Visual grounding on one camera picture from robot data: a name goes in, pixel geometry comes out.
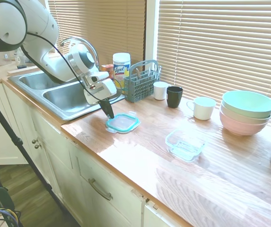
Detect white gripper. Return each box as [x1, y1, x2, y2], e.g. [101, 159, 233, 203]
[83, 78, 117, 119]

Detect clear lid with teal rim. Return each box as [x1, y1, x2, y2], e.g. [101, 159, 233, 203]
[105, 111, 141, 134]

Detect clear glass food container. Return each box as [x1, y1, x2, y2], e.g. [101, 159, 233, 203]
[165, 129, 208, 163]

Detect stainless steel sink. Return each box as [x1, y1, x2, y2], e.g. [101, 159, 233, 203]
[7, 68, 126, 121]

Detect grey plastic cutlery basket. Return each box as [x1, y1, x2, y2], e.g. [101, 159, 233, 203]
[123, 60, 162, 104]

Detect orange cardboard box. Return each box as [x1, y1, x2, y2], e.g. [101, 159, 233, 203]
[101, 63, 115, 80]

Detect Lysol wipes canister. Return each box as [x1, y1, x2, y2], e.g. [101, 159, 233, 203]
[113, 52, 131, 92]

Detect black cup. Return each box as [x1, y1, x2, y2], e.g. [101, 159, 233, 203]
[166, 86, 184, 109]

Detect white kitchen cabinet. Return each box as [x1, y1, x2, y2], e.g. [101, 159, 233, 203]
[0, 80, 192, 227]

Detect chrome faucet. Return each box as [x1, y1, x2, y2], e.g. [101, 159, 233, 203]
[59, 36, 100, 71]

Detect beige window blinds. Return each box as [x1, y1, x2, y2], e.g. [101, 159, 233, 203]
[158, 0, 271, 130]
[47, 0, 148, 69]

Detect light wooden board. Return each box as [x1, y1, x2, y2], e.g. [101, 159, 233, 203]
[7, 66, 40, 77]

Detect clear bottle with blue liquid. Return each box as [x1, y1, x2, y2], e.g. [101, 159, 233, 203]
[13, 54, 27, 70]

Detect white lidded tub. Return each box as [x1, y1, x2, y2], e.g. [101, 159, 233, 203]
[0, 51, 12, 66]

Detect cream bowl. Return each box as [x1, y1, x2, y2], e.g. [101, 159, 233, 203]
[220, 104, 271, 125]

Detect pink bowl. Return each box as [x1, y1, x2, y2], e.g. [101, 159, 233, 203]
[219, 111, 271, 136]

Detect mint green bowl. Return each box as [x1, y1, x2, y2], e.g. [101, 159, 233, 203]
[221, 90, 271, 119]

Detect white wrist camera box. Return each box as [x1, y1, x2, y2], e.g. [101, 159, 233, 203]
[89, 71, 110, 84]

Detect white handleless cup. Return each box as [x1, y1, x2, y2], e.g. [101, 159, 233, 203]
[153, 81, 169, 101]

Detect metal cabinet bar handle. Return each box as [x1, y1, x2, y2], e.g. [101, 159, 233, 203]
[87, 178, 114, 201]

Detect black camera stand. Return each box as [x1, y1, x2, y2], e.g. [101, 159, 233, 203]
[0, 85, 67, 227]

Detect white mug with handle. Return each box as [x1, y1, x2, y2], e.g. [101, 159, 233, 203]
[186, 96, 217, 121]

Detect tangled coloured cables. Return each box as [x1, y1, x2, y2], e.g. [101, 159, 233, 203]
[0, 207, 22, 227]

